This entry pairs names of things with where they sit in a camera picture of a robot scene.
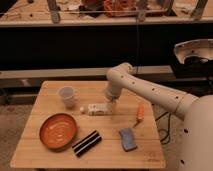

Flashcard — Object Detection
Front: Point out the white plastic bottle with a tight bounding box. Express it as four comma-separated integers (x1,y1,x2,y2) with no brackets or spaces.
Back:
80,103,113,116

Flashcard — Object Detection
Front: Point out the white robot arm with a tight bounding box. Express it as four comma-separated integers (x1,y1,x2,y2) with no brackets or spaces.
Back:
105,63,213,171

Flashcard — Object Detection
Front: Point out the orange ceramic bowl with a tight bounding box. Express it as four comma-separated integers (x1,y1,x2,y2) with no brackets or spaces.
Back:
39,113,77,150

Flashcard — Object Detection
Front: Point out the translucent plastic cup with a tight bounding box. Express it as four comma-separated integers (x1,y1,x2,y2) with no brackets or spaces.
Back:
58,86,75,108

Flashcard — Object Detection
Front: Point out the wooden table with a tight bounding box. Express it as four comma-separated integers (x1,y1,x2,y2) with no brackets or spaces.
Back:
9,80,167,170

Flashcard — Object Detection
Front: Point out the blue sponge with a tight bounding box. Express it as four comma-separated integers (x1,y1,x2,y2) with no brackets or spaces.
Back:
119,128,137,152

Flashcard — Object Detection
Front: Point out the black striped block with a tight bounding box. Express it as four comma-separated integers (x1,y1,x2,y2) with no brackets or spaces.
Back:
72,130,102,157

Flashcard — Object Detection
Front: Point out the orange crate on shelf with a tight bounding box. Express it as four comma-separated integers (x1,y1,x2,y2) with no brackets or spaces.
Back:
103,0,136,17

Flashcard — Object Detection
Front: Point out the orange handled tool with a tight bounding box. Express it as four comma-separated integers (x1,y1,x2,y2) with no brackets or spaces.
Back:
133,103,145,128

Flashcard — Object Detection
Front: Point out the black cable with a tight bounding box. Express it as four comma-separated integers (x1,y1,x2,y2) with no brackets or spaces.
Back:
154,112,172,145

